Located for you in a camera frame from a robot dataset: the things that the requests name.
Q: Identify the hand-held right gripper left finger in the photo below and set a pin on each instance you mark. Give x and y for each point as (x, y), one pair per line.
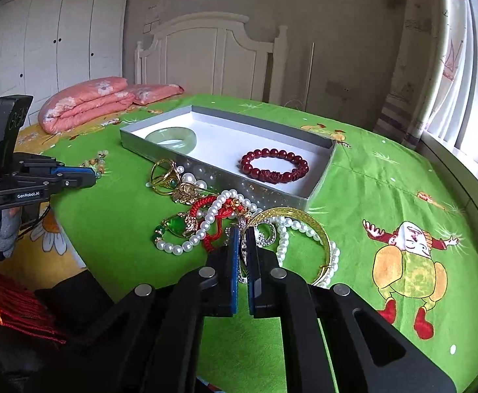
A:
(234, 278)

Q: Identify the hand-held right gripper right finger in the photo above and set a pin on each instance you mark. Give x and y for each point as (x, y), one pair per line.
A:
(252, 282)

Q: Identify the orange red fringed cloth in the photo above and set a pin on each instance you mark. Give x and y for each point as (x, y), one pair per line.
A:
(5, 303)

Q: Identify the white printed curtain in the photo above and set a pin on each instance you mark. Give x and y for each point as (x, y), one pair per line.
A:
(431, 69)

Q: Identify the white window sill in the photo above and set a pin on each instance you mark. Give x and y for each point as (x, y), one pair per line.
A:
(463, 184)

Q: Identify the gold filigree brooch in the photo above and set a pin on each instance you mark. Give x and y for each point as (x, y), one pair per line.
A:
(186, 193)

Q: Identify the silver rhinestone brooch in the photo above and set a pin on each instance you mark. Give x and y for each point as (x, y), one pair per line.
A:
(265, 237)

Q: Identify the pink floral pillow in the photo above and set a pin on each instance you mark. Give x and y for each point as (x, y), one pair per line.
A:
(153, 92)

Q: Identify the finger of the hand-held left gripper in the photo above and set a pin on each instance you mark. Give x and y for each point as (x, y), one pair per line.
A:
(79, 170)
(79, 182)

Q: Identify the grey shallow cardboard box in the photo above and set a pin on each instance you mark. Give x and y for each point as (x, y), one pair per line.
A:
(222, 139)

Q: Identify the green printed bedsheet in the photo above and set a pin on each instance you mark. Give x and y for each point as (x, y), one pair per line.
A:
(386, 196)

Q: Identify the dark cloth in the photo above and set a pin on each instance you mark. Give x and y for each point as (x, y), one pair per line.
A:
(71, 299)

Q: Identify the white wooden headboard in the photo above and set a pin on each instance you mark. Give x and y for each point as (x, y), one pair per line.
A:
(214, 53)

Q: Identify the pink floral folded quilt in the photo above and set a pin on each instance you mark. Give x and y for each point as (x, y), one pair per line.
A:
(83, 106)

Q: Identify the pale green jade bangle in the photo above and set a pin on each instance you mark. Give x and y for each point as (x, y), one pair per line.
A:
(153, 136)

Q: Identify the wide gold bangle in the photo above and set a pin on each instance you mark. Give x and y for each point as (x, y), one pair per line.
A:
(288, 213)

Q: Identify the green gem gold pendant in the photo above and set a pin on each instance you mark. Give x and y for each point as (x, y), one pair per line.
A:
(176, 225)

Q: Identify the thin metal rod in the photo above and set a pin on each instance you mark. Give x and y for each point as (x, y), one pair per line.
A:
(309, 73)

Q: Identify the white wardrobe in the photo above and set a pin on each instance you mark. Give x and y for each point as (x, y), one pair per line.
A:
(59, 41)

